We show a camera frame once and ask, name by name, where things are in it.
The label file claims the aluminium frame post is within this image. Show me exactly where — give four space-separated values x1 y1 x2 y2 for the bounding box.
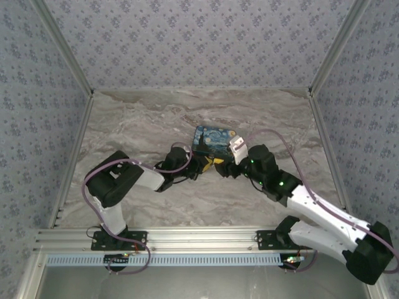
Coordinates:
30 0 95 96
307 0 372 96

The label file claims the slotted grey cable duct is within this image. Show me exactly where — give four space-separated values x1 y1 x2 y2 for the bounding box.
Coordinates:
46 252 305 267

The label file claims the aluminium side rail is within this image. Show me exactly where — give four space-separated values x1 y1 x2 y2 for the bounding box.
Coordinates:
47 93 95 229
307 92 352 213

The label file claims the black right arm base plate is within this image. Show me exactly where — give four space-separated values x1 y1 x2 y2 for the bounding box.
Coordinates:
256 229 300 250

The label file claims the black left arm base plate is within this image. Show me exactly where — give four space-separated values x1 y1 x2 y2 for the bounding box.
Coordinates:
91 229 148 251

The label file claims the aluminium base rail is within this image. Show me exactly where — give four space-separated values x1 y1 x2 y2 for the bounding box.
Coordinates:
34 226 316 252

